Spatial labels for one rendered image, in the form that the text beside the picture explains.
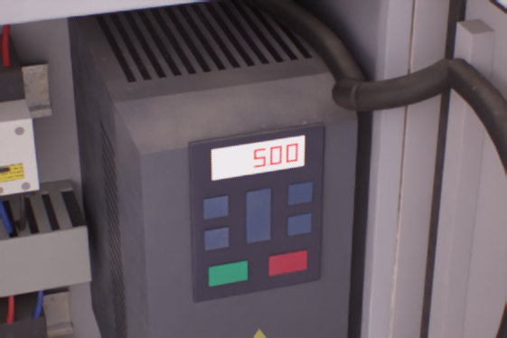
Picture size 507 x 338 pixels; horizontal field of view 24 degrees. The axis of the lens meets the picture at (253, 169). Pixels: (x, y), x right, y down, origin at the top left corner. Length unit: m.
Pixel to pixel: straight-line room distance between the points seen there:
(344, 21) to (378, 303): 0.16
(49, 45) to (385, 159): 0.23
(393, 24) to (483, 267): 0.13
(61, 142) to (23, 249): 0.08
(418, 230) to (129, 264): 0.16
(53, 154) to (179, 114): 0.19
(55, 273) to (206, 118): 0.19
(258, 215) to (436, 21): 0.13
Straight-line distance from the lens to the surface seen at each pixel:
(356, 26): 0.65
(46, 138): 0.76
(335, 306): 0.67
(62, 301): 0.83
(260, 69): 0.63
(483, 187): 0.59
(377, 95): 0.56
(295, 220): 0.62
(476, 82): 0.54
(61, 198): 0.76
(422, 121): 0.61
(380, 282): 0.66
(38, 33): 0.73
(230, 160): 0.59
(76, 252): 0.74
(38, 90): 0.75
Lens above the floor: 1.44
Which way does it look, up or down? 30 degrees down
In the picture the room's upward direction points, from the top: straight up
